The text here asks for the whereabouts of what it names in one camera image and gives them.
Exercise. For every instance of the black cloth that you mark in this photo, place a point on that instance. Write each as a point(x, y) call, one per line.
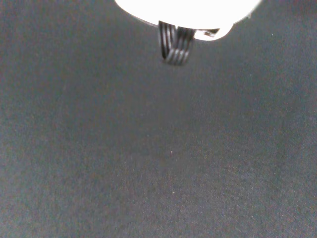
point(148, 148)

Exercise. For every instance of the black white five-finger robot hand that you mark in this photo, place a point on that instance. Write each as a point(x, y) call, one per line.
point(188, 12)

